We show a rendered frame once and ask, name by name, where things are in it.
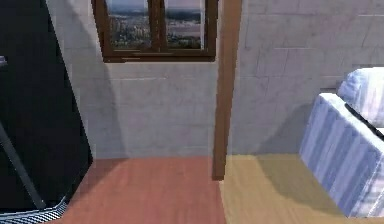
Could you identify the large black panel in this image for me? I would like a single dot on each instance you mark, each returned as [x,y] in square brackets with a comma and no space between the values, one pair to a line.
[36,100]

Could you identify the white blue striped sofa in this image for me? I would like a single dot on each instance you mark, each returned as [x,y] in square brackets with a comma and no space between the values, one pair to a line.
[346,146]

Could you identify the brown wooden post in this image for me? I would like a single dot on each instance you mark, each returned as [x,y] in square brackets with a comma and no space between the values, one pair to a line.
[226,86]

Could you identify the grey slanted bar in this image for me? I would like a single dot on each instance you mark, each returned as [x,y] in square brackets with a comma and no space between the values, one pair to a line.
[20,166]

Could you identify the brown framed window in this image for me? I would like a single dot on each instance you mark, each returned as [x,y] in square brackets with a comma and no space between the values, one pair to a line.
[156,30]

